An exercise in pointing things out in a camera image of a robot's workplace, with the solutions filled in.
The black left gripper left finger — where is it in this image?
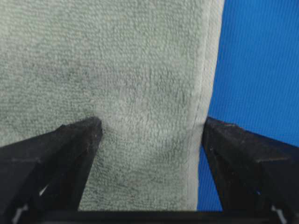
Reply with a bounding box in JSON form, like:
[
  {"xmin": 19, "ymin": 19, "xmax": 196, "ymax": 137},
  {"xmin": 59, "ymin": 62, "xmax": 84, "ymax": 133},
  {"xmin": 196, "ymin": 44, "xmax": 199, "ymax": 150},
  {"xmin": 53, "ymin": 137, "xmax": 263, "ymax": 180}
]
[{"xmin": 0, "ymin": 117, "xmax": 102, "ymax": 224}]

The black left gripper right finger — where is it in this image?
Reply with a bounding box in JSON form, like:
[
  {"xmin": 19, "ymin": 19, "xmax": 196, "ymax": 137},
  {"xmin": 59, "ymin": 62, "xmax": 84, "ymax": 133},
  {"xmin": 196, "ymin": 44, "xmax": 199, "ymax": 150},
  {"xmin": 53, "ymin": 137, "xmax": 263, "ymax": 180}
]
[{"xmin": 202, "ymin": 117, "xmax": 299, "ymax": 224}]

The pale green bath towel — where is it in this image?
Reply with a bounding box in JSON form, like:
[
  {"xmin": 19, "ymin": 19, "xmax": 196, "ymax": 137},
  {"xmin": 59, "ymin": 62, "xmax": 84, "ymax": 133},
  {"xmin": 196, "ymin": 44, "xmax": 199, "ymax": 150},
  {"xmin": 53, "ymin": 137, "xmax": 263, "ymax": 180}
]
[{"xmin": 0, "ymin": 0, "xmax": 224, "ymax": 210}]

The blue table cloth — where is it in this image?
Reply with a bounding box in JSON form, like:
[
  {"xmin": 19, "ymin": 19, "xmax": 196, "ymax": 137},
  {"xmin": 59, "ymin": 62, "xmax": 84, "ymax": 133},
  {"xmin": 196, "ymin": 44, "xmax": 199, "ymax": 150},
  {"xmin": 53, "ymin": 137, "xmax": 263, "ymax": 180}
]
[{"xmin": 197, "ymin": 0, "xmax": 299, "ymax": 212}]

